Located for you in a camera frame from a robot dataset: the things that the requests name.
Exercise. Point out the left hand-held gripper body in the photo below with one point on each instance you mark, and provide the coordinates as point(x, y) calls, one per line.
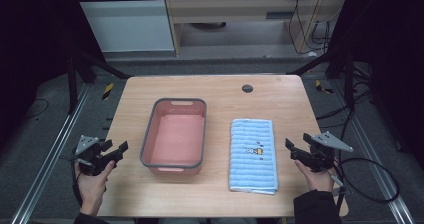
point(88, 154)

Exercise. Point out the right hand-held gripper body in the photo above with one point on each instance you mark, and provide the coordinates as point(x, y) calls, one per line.
point(321, 157)

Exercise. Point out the blue striped towel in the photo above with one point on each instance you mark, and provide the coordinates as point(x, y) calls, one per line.
point(253, 164)

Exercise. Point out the pink plastic basin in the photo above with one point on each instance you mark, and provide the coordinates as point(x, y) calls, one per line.
point(175, 139)

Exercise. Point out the person's right hand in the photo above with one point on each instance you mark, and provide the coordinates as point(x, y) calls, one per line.
point(316, 180)

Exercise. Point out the person's left hand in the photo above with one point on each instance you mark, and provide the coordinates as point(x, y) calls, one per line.
point(91, 190)

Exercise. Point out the yellow black striped marker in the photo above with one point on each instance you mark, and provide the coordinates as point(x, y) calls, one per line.
point(321, 86)
point(107, 91)

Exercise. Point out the dark round table grommet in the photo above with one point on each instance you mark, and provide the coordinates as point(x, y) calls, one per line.
point(247, 88)

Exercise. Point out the dark curtain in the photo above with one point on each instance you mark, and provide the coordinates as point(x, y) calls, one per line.
point(390, 50)
point(30, 50)

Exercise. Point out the white cabinet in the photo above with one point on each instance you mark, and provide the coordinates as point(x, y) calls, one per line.
point(126, 24)

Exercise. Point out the light wooden desk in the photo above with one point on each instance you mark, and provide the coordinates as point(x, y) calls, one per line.
point(233, 12)

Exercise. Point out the aluminium floor rail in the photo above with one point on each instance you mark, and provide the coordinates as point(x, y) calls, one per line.
point(50, 157)
point(376, 164)

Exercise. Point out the black metal frame stand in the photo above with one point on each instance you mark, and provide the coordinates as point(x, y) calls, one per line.
point(71, 84)
point(348, 80)

